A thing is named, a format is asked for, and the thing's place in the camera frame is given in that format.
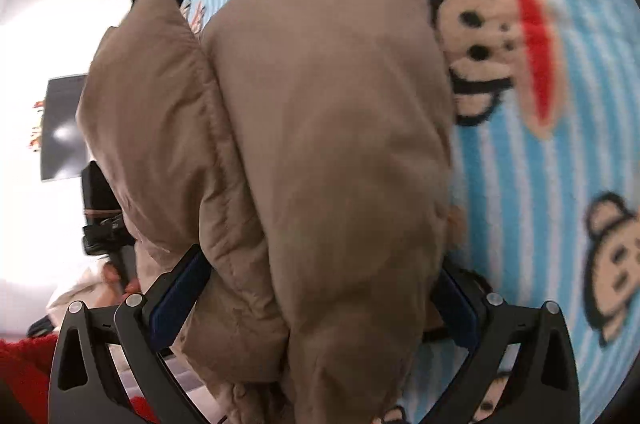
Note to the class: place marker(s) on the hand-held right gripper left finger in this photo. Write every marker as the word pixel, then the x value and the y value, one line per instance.
pixel 175 306

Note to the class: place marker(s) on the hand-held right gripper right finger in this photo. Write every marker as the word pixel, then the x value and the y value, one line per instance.
pixel 459 311

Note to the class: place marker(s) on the tan padded jacket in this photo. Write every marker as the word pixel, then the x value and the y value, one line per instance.
pixel 310 129

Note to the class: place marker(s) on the person's left hand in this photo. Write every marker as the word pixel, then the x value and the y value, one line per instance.
pixel 131 286

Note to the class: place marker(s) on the white cloth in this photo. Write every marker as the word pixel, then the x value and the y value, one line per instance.
pixel 80 296

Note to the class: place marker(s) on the dark flat screen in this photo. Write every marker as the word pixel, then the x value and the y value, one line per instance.
pixel 62 129

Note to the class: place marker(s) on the blue striped printed blanket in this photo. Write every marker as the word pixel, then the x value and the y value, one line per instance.
pixel 550 204

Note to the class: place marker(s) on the red fluffy cloth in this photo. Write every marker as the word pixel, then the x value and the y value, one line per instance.
pixel 22 379

